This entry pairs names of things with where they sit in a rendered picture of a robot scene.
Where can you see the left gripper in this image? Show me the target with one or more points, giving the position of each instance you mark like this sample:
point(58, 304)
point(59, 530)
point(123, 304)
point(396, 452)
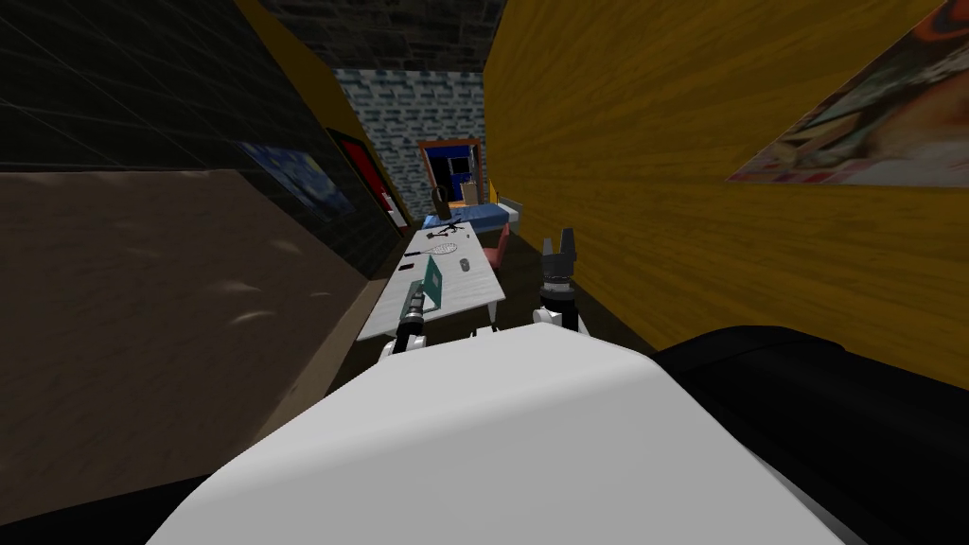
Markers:
point(415, 301)

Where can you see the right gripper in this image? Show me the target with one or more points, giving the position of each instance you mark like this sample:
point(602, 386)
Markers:
point(559, 268)

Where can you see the green book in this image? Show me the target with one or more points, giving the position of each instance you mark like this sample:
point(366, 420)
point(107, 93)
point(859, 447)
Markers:
point(434, 284)

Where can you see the white table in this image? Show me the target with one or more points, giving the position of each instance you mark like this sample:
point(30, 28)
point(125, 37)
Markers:
point(469, 291)

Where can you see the white racket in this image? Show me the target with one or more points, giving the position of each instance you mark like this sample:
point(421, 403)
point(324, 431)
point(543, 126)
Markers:
point(439, 247)

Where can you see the pink chair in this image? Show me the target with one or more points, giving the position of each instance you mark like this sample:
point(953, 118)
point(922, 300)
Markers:
point(498, 250)

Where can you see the blue bed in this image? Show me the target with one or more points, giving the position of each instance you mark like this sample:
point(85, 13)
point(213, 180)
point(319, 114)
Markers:
point(484, 216)

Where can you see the black spidery gadget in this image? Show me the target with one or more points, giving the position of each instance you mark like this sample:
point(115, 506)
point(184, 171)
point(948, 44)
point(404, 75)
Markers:
point(451, 226)

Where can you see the orange framed doorway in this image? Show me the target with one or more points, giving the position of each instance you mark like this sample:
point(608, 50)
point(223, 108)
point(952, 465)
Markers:
point(453, 170)

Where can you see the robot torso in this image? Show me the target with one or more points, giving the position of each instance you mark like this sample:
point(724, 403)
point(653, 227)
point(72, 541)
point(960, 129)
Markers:
point(500, 446)

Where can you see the red wall picture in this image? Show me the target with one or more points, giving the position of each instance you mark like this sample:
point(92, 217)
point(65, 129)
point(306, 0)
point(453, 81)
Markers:
point(371, 178)

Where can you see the blue starry wall painting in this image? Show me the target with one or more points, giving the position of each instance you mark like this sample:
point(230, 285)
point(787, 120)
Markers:
point(303, 178)

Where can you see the colourful wall painting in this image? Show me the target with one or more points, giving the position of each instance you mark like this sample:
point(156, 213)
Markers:
point(878, 121)

